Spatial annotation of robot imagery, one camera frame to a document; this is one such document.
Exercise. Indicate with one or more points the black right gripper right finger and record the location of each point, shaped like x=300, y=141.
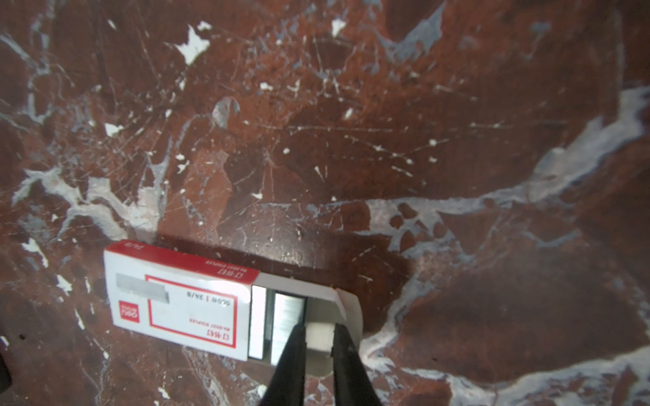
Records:
x=351, y=383

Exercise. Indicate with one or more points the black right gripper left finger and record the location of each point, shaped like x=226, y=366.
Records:
x=287, y=386

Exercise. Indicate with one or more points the silver staple strip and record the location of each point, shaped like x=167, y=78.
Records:
x=273, y=317

